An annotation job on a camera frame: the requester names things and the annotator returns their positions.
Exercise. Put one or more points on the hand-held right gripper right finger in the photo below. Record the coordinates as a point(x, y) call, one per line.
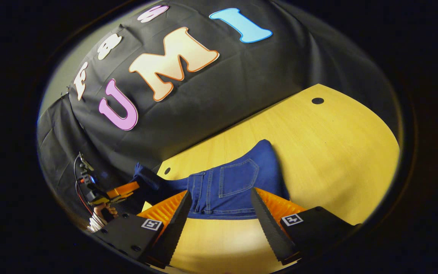
point(268, 228)

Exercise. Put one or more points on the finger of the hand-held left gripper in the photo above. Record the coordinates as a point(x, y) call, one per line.
point(122, 198)
point(126, 188)

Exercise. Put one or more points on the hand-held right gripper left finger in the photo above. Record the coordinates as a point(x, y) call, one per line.
point(175, 232)

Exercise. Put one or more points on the blue jeans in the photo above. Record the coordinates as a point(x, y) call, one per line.
point(238, 182)

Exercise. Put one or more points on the black backdrop cloth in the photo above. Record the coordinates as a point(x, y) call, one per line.
point(242, 87)

